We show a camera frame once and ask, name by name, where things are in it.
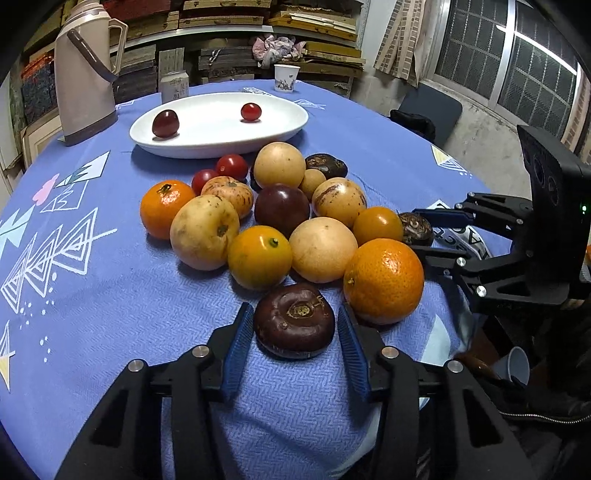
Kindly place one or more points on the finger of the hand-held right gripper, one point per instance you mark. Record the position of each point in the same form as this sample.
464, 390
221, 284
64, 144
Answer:
494, 210
498, 281

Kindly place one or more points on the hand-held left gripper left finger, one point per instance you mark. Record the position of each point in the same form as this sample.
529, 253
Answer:
236, 355

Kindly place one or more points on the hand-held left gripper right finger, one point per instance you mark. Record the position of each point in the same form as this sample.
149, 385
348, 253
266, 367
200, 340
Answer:
354, 357

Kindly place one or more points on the large dark water chestnut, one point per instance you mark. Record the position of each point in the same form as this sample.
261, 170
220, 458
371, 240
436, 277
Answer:
294, 321

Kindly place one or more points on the dark brown water chestnut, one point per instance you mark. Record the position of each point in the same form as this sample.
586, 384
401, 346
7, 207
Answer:
415, 229
326, 166

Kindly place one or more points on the large orange tangerine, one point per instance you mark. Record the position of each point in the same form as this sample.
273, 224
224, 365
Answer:
383, 280

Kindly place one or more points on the yellow-orange tangerine green stem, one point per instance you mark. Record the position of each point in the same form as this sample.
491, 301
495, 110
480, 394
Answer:
259, 257

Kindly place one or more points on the smooth beige round fruit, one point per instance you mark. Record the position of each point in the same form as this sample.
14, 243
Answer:
323, 249
279, 165

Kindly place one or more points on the small orange tangerine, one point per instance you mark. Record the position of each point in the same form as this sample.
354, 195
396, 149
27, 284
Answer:
377, 226

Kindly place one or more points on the pale yellow pear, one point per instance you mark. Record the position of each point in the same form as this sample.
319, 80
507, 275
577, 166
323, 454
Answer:
204, 230

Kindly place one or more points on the dark purple plum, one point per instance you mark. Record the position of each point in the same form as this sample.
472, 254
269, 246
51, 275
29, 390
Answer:
165, 123
282, 208

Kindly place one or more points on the orange tangerine with stem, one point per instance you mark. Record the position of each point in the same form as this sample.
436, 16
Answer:
167, 209

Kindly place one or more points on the red cherry tomato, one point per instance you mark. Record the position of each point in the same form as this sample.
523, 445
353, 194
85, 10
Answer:
232, 166
251, 112
202, 181

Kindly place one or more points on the small beige longan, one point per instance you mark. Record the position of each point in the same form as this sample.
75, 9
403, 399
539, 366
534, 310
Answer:
312, 183

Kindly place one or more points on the white oval plate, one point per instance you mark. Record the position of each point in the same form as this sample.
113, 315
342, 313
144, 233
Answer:
207, 124

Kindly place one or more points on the purple paper cup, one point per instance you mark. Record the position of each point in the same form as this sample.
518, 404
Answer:
515, 367

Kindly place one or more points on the dark blue chair cushion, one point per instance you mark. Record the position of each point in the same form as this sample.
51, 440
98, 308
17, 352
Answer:
438, 108

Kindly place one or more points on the black bag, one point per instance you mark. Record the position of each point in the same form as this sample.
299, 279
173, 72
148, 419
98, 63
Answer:
413, 124

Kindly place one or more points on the black zipper jacket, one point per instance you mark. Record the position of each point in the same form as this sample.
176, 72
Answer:
545, 410

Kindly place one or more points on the window with metal grille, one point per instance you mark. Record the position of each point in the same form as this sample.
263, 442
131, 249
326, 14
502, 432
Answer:
471, 46

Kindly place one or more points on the checkered beige curtain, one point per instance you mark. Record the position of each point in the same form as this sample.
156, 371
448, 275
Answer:
401, 37

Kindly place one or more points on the printed paper cup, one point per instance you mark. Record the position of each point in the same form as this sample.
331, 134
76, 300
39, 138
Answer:
286, 78

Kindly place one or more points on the pink floral cloth bundle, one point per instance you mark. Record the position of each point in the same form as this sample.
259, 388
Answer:
277, 48

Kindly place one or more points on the silver drink can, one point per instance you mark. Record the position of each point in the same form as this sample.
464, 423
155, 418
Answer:
174, 87

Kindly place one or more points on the beige thermos jug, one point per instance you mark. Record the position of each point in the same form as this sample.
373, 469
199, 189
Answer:
83, 83

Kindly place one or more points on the white metal shelf rack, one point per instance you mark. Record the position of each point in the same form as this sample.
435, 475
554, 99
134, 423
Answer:
221, 28

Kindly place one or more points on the stack of patterned fabric boxes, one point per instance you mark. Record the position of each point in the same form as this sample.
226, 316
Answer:
37, 87

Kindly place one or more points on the wooden picture frame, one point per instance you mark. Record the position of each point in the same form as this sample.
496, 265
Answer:
39, 141

